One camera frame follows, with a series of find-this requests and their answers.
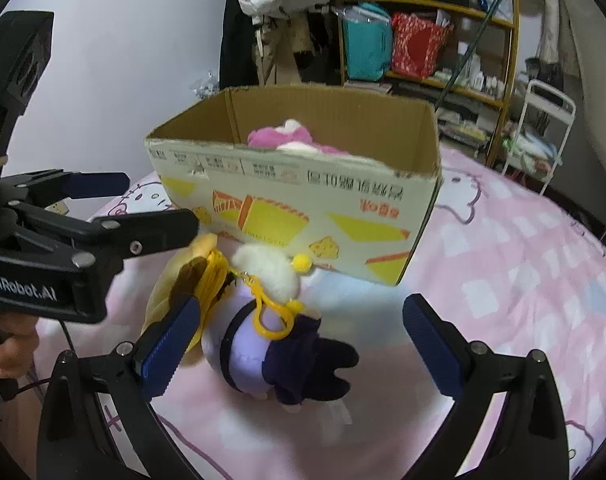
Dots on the white trolley cart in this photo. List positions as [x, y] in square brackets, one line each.
[550, 88]

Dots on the person's left hand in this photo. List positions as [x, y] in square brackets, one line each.
[8, 355]

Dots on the beige garment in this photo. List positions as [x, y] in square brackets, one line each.
[278, 50]

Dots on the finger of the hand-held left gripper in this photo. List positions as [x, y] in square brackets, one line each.
[98, 185]
[153, 230]

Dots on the pink plush toy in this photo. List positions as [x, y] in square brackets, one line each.
[278, 137]

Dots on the red patterned bag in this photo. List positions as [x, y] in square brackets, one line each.
[418, 45]

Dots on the green pole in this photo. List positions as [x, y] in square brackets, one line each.
[468, 52]

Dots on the teal bag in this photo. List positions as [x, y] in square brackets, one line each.
[365, 45]

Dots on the wooden shelf rack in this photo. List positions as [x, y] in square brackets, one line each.
[506, 60]

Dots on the row of small bottles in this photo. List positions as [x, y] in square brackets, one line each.
[475, 77]

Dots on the cardboard box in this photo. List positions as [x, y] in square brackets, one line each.
[283, 210]

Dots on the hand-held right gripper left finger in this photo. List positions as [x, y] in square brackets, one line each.
[170, 355]

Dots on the purple plush doll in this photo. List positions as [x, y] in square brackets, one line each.
[243, 350]

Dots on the cream patterned curtain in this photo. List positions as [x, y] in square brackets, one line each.
[548, 10]

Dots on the pile of papers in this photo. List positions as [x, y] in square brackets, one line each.
[463, 130]

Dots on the pink cat-print bed sheet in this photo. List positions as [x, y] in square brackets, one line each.
[483, 260]

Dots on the black coat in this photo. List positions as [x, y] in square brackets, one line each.
[235, 45]

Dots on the yellow plush toy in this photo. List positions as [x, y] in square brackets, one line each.
[165, 280]

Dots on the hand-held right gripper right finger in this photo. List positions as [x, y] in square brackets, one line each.
[428, 345]

